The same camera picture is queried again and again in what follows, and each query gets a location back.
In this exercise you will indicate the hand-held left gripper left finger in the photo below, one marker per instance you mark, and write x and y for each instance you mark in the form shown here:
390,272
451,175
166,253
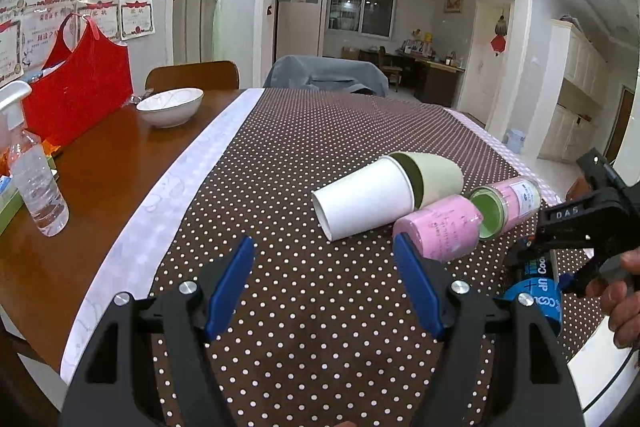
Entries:
231,286

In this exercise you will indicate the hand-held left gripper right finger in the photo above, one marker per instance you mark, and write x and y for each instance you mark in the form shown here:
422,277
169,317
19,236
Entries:
416,289

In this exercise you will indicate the pink cup with green inside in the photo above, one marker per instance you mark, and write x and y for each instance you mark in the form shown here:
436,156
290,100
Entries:
515,202

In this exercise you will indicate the white paper cup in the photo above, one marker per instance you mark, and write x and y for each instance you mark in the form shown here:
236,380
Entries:
365,199

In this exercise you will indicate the light green cup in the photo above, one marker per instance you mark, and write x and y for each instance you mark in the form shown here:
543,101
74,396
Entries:
440,179

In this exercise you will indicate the person's right hand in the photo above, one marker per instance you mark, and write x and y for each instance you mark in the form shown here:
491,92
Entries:
625,307

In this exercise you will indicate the blue bucket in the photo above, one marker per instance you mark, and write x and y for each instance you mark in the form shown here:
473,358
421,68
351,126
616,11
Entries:
515,141

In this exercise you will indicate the white patterned cloth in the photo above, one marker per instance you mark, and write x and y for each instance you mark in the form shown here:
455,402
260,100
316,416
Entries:
165,202

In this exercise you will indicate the brown door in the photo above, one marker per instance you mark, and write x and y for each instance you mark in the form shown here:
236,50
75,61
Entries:
621,122

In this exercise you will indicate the white cabinets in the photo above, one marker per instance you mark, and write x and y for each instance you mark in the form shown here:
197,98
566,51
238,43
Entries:
575,97

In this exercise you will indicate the brown polka dot tablecloth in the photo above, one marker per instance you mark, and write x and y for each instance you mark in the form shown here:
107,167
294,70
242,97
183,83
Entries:
320,167

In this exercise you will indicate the white door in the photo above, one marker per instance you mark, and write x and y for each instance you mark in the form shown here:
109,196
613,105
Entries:
487,67

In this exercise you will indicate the white bowl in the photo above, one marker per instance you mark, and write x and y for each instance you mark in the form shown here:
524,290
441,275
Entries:
170,107

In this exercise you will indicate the red hanging ornament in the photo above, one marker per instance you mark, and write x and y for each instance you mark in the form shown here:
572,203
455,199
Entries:
499,37

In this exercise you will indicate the dark wooden desk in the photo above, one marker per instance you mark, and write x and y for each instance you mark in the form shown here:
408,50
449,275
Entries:
435,77

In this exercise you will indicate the clear plastic water bottle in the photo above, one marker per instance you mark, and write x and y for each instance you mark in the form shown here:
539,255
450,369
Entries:
37,192

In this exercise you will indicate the dark wooden chair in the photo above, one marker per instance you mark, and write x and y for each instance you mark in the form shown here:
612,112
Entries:
387,67

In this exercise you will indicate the grey covered sofa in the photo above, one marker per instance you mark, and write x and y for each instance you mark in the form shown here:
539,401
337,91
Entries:
325,74

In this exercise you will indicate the green box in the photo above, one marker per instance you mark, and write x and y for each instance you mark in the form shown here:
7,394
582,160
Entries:
9,207

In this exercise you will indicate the red bag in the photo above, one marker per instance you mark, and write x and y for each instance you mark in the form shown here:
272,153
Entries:
82,92

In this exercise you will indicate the framed picture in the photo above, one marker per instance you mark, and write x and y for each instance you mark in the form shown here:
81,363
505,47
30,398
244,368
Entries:
454,0

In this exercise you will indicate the white refrigerator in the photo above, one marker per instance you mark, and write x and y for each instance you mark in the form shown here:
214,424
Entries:
300,29

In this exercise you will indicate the window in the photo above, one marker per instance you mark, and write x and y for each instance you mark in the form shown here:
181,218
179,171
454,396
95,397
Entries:
365,7

